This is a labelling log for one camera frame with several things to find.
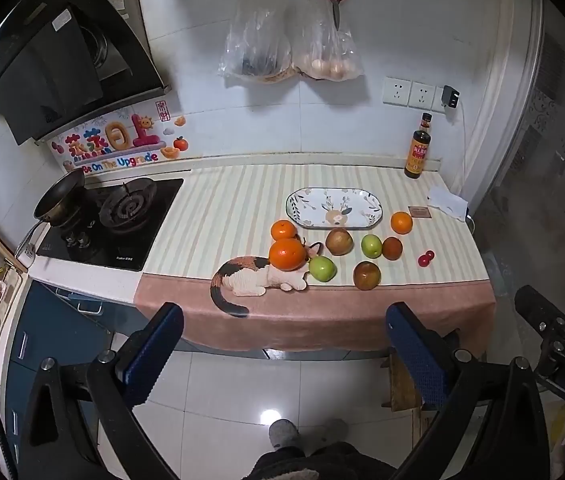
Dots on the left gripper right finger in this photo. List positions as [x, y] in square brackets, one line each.
[435, 449]

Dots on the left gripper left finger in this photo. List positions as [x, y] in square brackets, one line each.
[120, 381]

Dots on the red cherry tomatoes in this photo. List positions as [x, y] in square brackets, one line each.
[426, 258]

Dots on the dark red apple front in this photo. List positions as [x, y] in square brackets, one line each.
[366, 275]

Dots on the dark orange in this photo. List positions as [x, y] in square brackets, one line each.
[392, 248]

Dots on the green apple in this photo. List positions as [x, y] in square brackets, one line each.
[372, 246]
[322, 269]

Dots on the bright orange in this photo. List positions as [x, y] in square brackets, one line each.
[401, 222]

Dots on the red yellow apple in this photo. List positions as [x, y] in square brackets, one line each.
[339, 242]

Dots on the large orange with stem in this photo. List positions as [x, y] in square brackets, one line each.
[287, 254]

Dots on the small orange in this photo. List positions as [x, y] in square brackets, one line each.
[282, 229]

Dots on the wooden stool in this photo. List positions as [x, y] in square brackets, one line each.
[405, 384]

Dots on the black gas stove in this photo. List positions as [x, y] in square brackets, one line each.
[116, 227]

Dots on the brown label patch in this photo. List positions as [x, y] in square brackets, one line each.
[420, 212]

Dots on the grey slipper foot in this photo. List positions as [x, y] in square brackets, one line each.
[284, 434]

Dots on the white paper napkin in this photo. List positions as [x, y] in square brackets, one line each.
[451, 204]

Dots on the striped table cloth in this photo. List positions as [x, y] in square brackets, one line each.
[309, 257]

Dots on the black frying pan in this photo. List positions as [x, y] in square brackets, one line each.
[58, 205]

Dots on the oval floral plate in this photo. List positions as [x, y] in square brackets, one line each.
[328, 208]

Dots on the soy sauce bottle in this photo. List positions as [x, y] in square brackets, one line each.
[418, 148]

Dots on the black power adapter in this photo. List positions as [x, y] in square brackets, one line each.
[450, 97]

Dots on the black range hood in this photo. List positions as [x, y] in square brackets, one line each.
[65, 61]

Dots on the plastic bag with eggs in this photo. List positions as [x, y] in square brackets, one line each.
[321, 50]

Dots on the plastic bag dark contents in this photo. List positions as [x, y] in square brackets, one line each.
[257, 48]

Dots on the white wall sockets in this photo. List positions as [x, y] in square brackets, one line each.
[414, 94]

